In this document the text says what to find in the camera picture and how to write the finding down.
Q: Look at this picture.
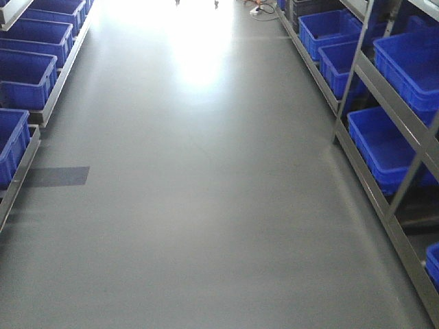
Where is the right steel shelf rack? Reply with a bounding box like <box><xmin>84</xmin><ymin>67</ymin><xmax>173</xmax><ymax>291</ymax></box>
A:
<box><xmin>277</xmin><ymin>1</ymin><xmax>438</xmax><ymax>328</ymax></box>

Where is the steel shelf rack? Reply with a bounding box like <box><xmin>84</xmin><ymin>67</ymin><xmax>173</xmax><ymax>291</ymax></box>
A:
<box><xmin>1</xmin><ymin>1</ymin><xmax>99</xmax><ymax>231</ymax></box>
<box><xmin>277</xmin><ymin>1</ymin><xmax>438</xmax><ymax>328</ymax></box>

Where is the left steel shelf rack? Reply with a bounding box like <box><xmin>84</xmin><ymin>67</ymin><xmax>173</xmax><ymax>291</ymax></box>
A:
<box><xmin>1</xmin><ymin>1</ymin><xmax>99</xmax><ymax>231</ymax></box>

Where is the blue bin right middle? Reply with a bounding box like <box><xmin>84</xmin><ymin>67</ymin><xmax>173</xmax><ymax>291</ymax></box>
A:
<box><xmin>318</xmin><ymin>40</ymin><xmax>357</xmax><ymax>101</ymax></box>

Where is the blue bin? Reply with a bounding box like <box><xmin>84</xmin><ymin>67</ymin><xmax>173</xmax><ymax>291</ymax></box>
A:
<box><xmin>1</xmin><ymin>109</ymin><xmax>30</xmax><ymax>190</ymax></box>
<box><xmin>298</xmin><ymin>10</ymin><xmax>362</xmax><ymax>62</ymax></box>
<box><xmin>318</xmin><ymin>40</ymin><xmax>357</xmax><ymax>101</ymax></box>
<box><xmin>346</xmin><ymin>106</ymin><xmax>439</xmax><ymax>197</ymax></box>
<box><xmin>1</xmin><ymin>49</ymin><xmax>57</xmax><ymax>110</ymax></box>
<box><xmin>1</xmin><ymin>19</ymin><xmax>73</xmax><ymax>69</ymax></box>
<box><xmin>373</xmin><ymin>27</ymin><xmax>438</xmax><ymax>126</ymax></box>

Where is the blue bin right lower near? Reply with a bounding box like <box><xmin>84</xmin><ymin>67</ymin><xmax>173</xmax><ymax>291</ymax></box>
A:
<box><xmin>346</xmin><ymin>106</ymin><xmax>439</xmax><ymax>197</ymax></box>

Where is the blue bin right far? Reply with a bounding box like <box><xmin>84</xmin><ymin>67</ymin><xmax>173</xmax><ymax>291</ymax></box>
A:
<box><xmin>298</xmin><ymin>10</ymin><xmax>362</xmax><ymax>62</ymax></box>

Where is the blue bin left near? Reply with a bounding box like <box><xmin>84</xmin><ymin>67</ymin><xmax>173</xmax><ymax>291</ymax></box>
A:
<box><xmin>1</xmin><ymin>109</ymin><xmax>30</xmax><ymax>190</ymax></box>

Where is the blue bin left middle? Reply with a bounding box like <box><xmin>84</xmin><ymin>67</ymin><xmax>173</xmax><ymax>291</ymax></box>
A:
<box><xmin>1</xmin><ymin>49</ymin><xmax>57</xmax><ymax>110</ymax></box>

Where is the blue bin right upper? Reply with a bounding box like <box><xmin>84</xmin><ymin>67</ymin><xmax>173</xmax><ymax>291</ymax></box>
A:
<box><xmin>373</xmin><ymin>27</ymin><xmax>438</xmax><ymax>126</ymax></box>

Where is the blue bin left far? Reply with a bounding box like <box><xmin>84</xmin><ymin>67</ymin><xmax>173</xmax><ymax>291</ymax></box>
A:
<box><xmin>1</xmin><ymin>19</ymin><xmax>73</xmax><ymax>69</ymax></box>

